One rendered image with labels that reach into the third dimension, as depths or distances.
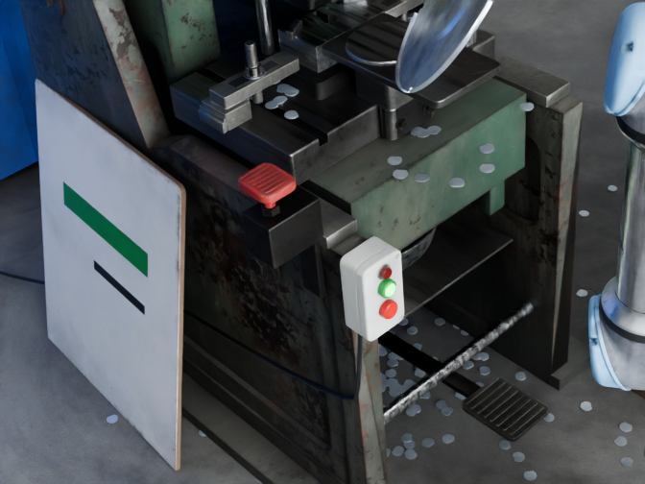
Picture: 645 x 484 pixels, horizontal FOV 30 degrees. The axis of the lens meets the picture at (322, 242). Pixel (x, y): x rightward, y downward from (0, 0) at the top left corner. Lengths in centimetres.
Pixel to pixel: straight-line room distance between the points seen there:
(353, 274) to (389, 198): 18
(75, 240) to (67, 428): 37
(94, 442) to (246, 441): 30
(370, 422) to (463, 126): 49
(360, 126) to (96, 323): 77
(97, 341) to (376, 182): 81
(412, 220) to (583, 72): 147
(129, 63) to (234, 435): 73
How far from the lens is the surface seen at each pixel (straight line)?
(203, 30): 200
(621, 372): 153
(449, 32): 166
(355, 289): 169
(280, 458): 222
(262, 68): 187
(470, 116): 192
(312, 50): 187
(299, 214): 165
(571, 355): 239
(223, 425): 230
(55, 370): 254
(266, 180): 162
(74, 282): 240
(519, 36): 344
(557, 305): 223
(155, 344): 217
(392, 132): 185
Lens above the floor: 170
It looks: 39 degrees down
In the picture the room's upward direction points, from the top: 6 degrees counter-clockwise
